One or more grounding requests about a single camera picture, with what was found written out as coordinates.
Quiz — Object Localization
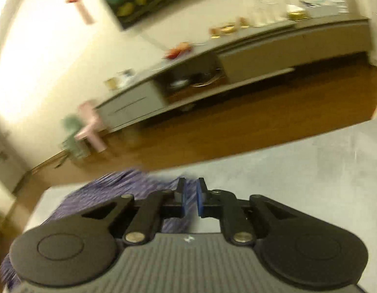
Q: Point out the blue white plaid shirt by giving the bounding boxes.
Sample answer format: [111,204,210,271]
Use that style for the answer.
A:
[0,169,197,292]

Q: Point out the green plastic chair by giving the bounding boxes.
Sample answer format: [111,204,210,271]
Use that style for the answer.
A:
[61,115,89,159]

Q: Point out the pink plastic chair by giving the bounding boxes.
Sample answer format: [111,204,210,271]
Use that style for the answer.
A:
[75,100,107,153]

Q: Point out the yellow small cup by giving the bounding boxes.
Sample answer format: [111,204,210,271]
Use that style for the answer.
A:
[105,77,119,91]

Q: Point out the white power strip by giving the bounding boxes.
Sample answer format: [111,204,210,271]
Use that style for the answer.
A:
[118,69,136,88]

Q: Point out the long grey TV cabinet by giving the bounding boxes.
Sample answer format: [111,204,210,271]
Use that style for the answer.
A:
[97,14,372,132]

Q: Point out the red fruit plate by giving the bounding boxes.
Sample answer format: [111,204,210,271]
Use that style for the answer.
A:
[164,42,192,60]

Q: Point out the gold ornament bowl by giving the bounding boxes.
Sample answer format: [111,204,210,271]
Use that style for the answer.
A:
[286,4,308,21]

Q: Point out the clear glass cups set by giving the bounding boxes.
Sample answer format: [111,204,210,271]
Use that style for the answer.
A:
[253,0,283,27]

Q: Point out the white box with papers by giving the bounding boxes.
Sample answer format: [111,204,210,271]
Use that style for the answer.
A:
[300,0,349,18]

